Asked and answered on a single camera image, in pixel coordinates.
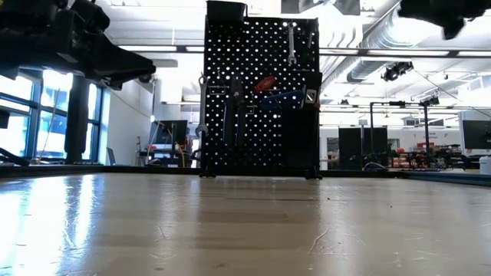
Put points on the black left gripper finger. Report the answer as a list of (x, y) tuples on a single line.
[(122, 67)]

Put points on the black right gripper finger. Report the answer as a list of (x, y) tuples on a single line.
[(453, 28)]

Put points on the silver combination wrench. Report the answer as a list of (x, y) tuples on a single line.
[(202, 105)]

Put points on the silver double-prong peg hook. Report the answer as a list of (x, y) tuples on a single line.
[(250, 110)]

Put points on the ceiling light strip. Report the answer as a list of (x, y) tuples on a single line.
[(153, 48), (406, 53)]

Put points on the black padded column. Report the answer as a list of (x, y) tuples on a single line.
[(78, 115)]

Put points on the dark computer monitor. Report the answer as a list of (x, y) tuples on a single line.
[(477, 134), (169, 132)]

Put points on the white plastic container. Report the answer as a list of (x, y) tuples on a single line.
[(485, 165)]

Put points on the black cabinet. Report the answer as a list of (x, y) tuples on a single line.
[(362, 147)]

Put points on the small silver wrench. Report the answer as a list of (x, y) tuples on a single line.
[(291, 42)]

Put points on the black perforated pegboard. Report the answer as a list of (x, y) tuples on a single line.
[(253, 153)]

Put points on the black pegboard cup holder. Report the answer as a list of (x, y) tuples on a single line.
[(307, 134)]

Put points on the black ceiling camera cluster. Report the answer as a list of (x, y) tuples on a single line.
[(397, 71)]

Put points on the silver ventilation duct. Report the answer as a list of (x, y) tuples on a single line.
[(376, 42)]

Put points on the black metal rig frame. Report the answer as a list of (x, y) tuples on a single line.
[(426, 130)]

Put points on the black aluminium table frame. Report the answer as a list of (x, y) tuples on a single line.
[(76, 168)]

